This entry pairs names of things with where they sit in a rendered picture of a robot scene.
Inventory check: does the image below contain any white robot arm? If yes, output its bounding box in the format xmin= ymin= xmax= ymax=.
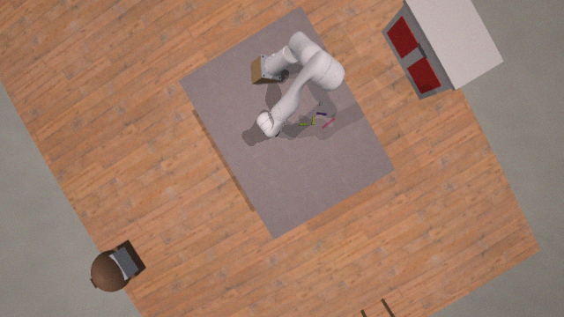
xmin=256 ymin=32 xmax=345 ymax=137

